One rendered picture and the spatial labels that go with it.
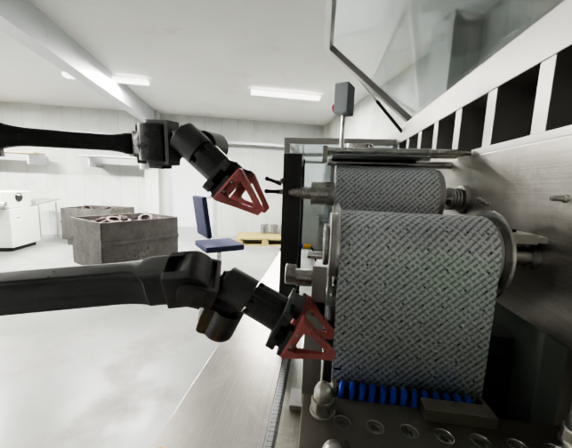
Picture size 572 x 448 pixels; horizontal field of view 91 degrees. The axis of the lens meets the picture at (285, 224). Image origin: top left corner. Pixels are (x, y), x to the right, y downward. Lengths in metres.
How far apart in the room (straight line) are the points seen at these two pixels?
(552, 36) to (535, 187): 0.24
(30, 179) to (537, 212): 8.83
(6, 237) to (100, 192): 2.12
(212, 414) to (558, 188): 0.71
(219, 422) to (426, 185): 0.66
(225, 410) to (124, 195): 7.46
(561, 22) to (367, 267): 0.49
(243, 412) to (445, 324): 0.42
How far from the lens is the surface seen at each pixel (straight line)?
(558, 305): 0.58
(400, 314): 0.50
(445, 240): 0.49
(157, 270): 0.45
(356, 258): 0.45
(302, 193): 0.74
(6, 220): 6.97
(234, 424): 0.66
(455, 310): 0.52
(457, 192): 0.80
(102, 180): 8.13
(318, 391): 0.46
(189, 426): 0.67
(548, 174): 0.61
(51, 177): 8.64
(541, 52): 0.71
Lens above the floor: 1.35
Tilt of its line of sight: 8 degrees down
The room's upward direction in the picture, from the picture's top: 2 degrees clockwise
